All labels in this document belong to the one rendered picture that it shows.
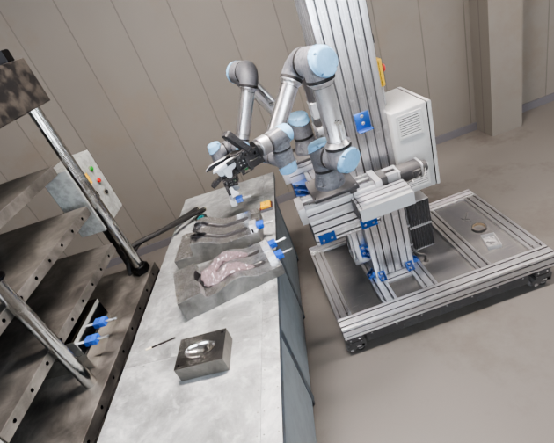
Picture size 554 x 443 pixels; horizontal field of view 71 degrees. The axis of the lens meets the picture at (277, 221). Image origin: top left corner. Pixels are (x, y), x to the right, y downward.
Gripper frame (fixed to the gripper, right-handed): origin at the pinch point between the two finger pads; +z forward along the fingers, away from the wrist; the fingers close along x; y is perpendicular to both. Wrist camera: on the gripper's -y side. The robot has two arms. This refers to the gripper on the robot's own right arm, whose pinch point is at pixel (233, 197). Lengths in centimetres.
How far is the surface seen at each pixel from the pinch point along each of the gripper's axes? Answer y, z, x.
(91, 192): -61, -40, -27
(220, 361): 0, 9, -111
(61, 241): -67, -33, -58
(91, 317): -66, 1, -75
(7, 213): -70, -57, -69
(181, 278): -24, 4, -60
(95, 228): -78, -15, -17
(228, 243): -3.1, 7.7, -36.1
